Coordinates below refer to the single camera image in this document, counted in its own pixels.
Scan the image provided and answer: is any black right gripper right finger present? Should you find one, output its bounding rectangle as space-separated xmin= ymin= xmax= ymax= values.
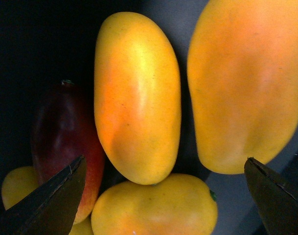
xmin=244 ymin=158 xmax=298 ymax=235

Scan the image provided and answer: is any red mango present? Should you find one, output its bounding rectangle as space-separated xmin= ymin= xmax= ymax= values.
xmin=30 ymin=80 xmax=105 ymax=224

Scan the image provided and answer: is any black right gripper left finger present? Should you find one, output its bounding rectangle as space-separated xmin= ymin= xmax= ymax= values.
xmin=0 ymin=156 xmax=87 ymax=235

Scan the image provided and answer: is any yellow mango bottom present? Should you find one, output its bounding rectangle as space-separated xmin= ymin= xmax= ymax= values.
xmin=91 ymin=173 xmax=218 ymax=235

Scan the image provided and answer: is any large yellow mango right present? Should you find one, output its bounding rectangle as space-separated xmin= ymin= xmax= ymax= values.
xmin=187 ymin=0 xmax=298 ymax=174

